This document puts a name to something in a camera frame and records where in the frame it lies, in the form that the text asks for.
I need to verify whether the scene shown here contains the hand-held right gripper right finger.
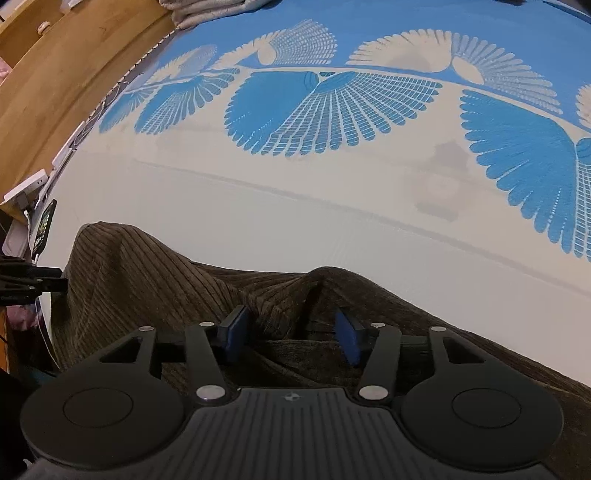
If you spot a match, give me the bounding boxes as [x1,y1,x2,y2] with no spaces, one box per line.
[335,308,491,408]

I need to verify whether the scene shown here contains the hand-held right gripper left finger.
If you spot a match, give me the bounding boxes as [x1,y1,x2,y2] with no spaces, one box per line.
[98,305,252,407]

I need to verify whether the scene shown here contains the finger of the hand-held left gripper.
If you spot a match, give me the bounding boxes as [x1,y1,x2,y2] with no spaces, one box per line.
[0,267,69,304]

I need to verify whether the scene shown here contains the brown corduroy pants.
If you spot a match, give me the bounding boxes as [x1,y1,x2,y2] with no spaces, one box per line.
[48,222,591,480]

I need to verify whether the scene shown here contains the pink cloth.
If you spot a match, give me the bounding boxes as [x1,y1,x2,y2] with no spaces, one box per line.
[7,305,40,331]

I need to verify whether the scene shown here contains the black smartphone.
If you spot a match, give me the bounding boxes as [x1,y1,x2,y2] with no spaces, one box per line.
[30,199,57,256]

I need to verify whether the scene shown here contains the white power strip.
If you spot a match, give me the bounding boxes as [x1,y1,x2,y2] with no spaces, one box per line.
[4,170,49,206]

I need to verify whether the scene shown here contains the blue and white printed bedsheet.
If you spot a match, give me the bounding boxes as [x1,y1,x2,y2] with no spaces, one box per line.
[34,0,591,384]

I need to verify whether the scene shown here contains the wooden headboard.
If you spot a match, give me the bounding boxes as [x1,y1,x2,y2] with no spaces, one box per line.
[0,0,178,204]

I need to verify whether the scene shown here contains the folded white blanket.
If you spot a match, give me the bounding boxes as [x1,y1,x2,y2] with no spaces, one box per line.
[172,0,278,29]

